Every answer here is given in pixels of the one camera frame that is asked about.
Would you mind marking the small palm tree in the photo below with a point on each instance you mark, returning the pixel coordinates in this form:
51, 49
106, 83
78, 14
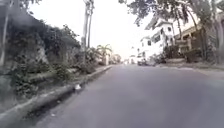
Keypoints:
104, 51

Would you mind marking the vehicle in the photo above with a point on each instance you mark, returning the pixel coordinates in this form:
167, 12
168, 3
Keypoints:
142, 62

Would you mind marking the tall bare tree trunk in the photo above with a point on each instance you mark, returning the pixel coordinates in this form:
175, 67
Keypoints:
86, 26

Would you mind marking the grey asphalt road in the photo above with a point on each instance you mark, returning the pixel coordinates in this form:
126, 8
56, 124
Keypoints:
143, 100

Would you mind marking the white building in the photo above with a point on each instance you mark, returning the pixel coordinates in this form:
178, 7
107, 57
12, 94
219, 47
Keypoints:
158, 41

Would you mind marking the grey concrete kerb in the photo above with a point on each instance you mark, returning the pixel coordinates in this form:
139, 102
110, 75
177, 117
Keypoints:
43, 98

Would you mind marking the overgrown stone wall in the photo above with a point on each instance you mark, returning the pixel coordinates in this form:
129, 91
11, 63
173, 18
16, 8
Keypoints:
30, 50

